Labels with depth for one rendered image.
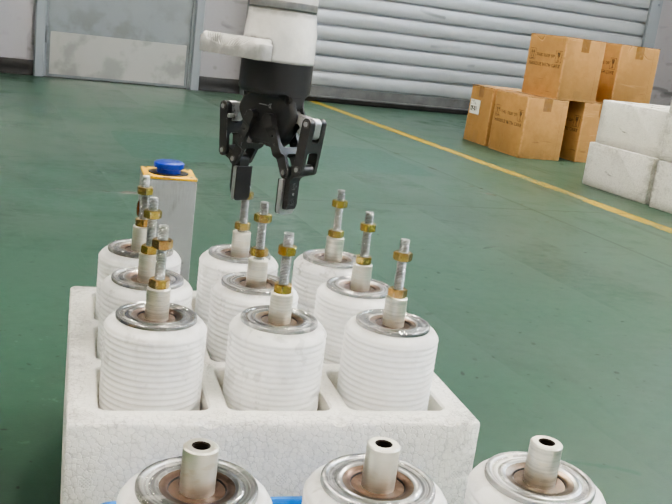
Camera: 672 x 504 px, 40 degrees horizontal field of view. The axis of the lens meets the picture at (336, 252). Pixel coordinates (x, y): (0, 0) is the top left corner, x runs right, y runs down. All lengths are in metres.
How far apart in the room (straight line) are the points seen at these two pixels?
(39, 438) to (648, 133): 2.98
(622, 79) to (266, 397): 4.15
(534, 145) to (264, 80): 3.73
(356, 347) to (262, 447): 0.14
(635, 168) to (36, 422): 2.93
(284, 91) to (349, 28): 5.31
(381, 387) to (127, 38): 5.09
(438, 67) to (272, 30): 5.64
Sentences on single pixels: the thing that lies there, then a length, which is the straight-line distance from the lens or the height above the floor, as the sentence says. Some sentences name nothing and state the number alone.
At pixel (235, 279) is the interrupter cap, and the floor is 0.25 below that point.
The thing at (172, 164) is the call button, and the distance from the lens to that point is 1.24.
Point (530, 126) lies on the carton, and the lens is 4.58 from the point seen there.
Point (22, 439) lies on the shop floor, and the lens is 1.20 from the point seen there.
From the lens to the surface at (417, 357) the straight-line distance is 0.90.
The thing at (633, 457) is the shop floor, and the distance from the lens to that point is 1.38.
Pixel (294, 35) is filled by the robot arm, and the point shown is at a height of 0.52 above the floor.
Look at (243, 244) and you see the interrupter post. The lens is 1.10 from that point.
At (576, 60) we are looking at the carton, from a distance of 4.67.
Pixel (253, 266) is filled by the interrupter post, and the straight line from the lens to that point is 0.99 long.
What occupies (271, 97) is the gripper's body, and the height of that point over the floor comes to 0.46.
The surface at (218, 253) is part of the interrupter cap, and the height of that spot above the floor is 0.25.
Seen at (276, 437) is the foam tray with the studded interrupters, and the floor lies 0.17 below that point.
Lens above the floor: 0.54
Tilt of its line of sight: 14 degrees down
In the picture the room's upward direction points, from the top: 7 degrees clockwise
